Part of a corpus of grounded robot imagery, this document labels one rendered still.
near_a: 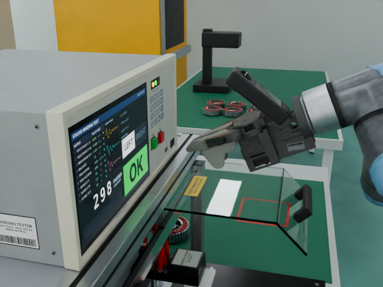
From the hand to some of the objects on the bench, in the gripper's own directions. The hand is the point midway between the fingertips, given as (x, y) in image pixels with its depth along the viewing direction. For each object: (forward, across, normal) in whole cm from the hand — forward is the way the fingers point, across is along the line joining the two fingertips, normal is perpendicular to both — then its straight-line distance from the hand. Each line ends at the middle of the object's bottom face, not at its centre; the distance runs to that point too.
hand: (191, 143), depth 75 cm
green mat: (+34, +56, -33) cm, 73 cm away
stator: (+33, +37, -33) cm, 60 cm away
